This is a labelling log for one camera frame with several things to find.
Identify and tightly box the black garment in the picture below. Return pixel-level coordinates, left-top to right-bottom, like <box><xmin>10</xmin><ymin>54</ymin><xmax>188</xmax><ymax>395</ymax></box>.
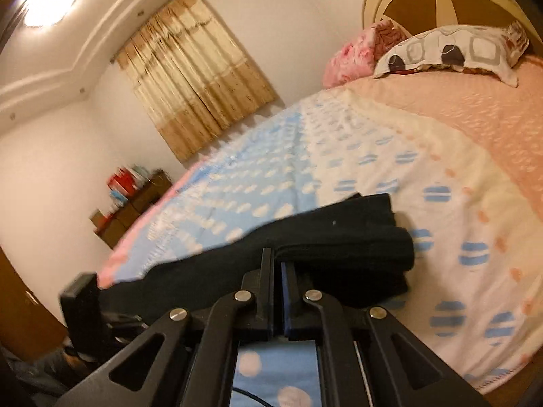
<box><xmin>99</xmin><ymin>194</ymin><xmax>414</xmax><ymax>324</ymax></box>

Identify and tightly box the grey patterned pillow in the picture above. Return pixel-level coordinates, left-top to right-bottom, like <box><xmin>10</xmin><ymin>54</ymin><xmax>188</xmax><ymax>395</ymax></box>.
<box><xmin>374</xmin><ymin>21</ymin><xmax>530</xmax><ymax>87</ymax></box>

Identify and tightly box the blue pink bedspread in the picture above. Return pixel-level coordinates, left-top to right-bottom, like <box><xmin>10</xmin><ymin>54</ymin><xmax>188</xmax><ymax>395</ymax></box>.
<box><xmin>99</xmin><ymin>56</ymin><xmax>542</xmax><ymax>405</ymax></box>

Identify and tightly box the brown wooden door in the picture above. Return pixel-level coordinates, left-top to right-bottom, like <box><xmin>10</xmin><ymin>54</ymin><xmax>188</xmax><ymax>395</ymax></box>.
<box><xmin>0</xmin><ymin>251</ymin><xmax>67</xmax><ymax>362</ymax></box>

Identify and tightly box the red gift bag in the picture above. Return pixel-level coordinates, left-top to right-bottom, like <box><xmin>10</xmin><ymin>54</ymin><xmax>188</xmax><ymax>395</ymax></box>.
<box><xmin>107</xmin><ymin>167</ymin><xmax>137</xmax><ymax>197</ymax></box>

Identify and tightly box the beige window curtain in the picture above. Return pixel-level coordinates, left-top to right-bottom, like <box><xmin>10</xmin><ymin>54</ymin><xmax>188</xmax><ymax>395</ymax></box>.
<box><xmin>116</xmin><ymin>0</ymin><xmax>277</xmax><ymax>162</ymax></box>

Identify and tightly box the pink floral folded blanket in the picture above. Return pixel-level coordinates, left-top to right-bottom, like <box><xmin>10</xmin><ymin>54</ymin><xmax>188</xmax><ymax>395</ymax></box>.
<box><xmin>322</xmin><ymin>19</ymin><xmax>407</xmax><ymax>88</ymax></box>

